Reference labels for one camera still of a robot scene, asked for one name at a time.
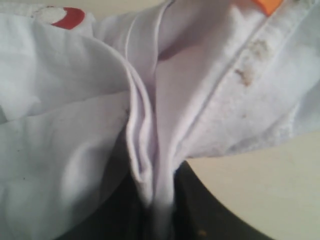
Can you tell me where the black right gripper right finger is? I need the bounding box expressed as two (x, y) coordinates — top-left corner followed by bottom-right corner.
(173, 161), (270, 240)

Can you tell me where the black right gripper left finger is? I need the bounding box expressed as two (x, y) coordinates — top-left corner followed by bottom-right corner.
(56, 172), (155, 240)

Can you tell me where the white t-shirt red patch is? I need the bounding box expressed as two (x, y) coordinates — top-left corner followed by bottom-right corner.
(0, 0), (320, 240)

